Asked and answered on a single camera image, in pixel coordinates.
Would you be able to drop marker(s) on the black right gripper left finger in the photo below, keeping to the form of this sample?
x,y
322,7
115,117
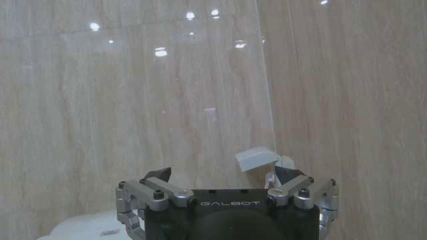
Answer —
x,y
156,191

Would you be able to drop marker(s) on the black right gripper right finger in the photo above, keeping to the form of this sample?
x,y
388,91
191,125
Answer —
x,y
294,183

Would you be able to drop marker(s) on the white ceramic toilet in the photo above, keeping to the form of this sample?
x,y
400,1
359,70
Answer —
x,y
83,226

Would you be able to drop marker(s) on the clear glass partition panel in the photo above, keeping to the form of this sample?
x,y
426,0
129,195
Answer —
x,y
200,87

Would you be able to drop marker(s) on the grey glass panel bracket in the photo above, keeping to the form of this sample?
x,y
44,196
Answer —
x,y
255,160

